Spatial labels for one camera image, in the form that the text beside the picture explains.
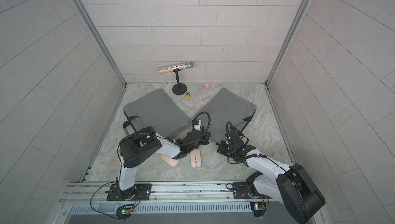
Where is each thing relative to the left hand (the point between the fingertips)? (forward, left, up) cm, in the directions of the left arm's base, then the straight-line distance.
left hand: (215, 135), depth 90 cm
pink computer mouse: (-15, +24, 0) cm, 28 cm away
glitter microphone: (+37, +17, +22) cm, 46 cm away
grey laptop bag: (+16, +37, +1) cm, 41 cm away
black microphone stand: (+36, +25, +1) cm, 44 cm away
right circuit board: (-35, -19, -1) cm, 39 cm away
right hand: (-7, -1, -1) cm, 8 cm away
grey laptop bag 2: (+18, -7, +4) cm, 20 cm away
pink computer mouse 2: (-14, +11, +2) cm, 18 cm away
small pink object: (+40, +5, +1) cm, 40 cm away
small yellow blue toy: (+30, +18, +1) cm, 35 cm away
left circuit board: (-36, +40, +2) cm, 54 cm away
